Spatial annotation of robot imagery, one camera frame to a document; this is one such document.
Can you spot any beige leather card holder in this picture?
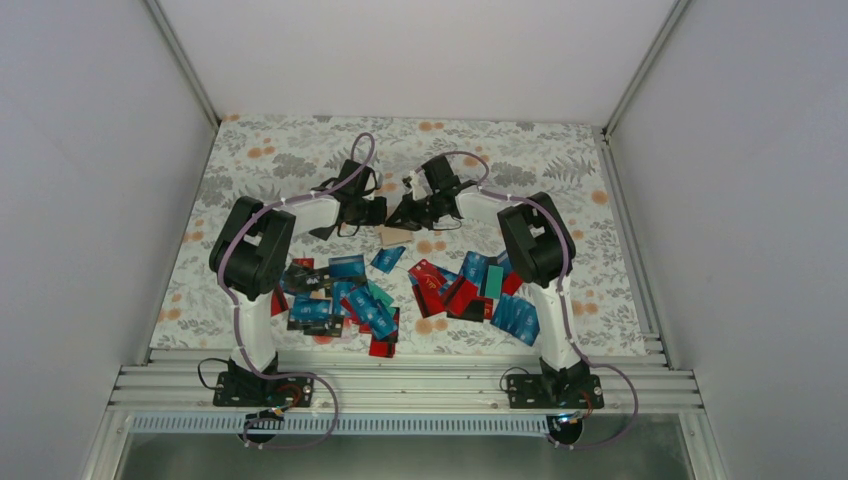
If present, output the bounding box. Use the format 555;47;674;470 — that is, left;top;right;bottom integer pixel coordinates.
375;226;414;249

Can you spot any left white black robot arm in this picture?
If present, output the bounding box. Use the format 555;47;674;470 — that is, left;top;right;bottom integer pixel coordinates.
209;159;387;405

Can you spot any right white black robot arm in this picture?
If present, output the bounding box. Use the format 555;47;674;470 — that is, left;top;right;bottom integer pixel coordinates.
386;155;585;407

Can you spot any blue card upper centre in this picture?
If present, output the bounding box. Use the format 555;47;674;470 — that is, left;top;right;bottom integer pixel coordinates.
370;246;406;274

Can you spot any red card with chip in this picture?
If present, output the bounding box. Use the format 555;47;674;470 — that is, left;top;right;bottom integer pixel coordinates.
408;259;449;296

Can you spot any blue card upper right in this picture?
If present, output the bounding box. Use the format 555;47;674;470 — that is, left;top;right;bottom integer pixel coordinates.
460;251;490;287

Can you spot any black VIP card left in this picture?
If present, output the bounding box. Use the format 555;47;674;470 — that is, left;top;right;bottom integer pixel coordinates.
281;264;336;295

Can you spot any green card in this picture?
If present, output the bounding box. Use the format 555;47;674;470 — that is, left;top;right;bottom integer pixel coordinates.
480;265;504;300

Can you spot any blue card left lower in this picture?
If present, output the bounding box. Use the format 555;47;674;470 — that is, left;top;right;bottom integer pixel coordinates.
290;296;332;324

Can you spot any red card bottom centre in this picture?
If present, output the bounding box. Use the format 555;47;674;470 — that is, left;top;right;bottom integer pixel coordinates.
369;335;398;358

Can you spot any blue card stack right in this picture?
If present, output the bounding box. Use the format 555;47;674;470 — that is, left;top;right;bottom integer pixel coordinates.
491;294;540;346

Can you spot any floral patterned table mat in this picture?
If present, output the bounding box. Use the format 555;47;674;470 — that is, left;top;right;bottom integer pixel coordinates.
150;115;648;359

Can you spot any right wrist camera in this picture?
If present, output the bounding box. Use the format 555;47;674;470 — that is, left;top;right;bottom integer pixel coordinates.
402;172;429;202

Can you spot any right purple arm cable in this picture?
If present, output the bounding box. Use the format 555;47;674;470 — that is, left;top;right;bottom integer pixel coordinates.
410;150;641;452

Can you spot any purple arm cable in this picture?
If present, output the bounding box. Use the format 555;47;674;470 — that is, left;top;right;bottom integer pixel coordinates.
410;150;641;452
217;132;377;452

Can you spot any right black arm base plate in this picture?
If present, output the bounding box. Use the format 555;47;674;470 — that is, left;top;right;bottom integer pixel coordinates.
505;373;605;410

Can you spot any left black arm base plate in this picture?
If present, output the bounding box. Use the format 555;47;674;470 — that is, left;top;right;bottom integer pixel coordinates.
212;372;314;408

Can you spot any grey slotted cable duct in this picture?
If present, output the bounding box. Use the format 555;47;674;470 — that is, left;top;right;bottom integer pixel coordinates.
128;412;548;437

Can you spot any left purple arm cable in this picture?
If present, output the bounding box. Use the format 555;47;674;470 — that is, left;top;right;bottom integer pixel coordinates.
217;132;377;452

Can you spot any aluminium rail frame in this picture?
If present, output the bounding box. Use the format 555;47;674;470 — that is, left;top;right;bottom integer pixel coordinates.
108;349;704;414

